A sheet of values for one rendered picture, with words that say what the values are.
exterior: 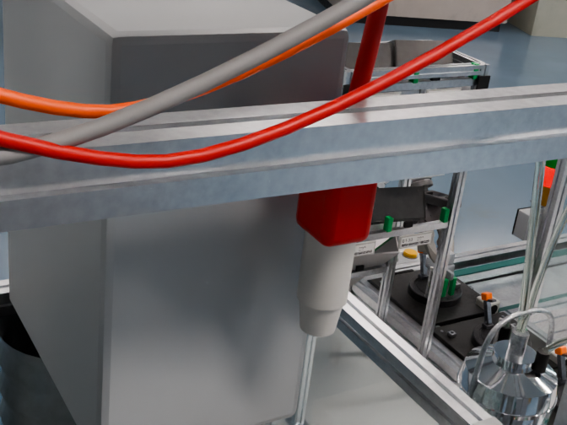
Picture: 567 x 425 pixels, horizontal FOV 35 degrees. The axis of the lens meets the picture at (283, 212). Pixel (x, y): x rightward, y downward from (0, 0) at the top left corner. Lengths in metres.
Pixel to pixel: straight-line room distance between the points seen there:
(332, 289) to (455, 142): 0.16
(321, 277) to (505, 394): 0.59
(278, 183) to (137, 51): 0.15
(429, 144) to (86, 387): 0.36
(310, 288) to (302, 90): 0.16
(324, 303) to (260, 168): 0.19
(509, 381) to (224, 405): 0.54
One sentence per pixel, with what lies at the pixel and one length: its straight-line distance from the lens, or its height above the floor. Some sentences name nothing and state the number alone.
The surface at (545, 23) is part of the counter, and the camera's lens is 10.61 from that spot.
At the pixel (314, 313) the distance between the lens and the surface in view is 0.73.
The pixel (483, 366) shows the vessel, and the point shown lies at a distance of 1.28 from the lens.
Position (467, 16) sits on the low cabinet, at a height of 0.16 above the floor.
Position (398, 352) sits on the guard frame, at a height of 1.55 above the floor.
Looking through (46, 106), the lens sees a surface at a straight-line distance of 0.47.
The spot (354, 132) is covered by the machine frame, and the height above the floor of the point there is 1.91.
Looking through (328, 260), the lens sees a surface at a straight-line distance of 0.70.
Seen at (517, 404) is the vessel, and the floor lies 1.40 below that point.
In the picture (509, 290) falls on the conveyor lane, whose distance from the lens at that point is 2.61.
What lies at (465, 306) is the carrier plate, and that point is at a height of 0.97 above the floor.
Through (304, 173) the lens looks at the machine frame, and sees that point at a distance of 0.57.
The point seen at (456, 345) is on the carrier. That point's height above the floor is 0.97.
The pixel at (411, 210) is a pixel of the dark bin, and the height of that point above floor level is 1.33.
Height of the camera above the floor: 2.10
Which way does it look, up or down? 25 degrees down
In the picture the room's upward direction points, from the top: 7 degrees clockwise
